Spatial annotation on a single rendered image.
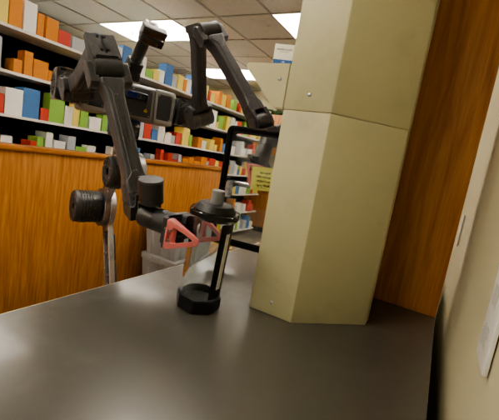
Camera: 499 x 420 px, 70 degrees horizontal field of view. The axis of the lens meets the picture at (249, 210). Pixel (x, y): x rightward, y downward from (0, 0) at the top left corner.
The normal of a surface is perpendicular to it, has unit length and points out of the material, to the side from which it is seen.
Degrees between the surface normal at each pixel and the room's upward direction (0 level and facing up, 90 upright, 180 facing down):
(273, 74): 90
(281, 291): 90
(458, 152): 90
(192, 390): 0
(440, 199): 90
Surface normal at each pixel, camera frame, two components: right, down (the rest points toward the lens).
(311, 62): -0.48, 0.04
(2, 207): 0.86, 0.21
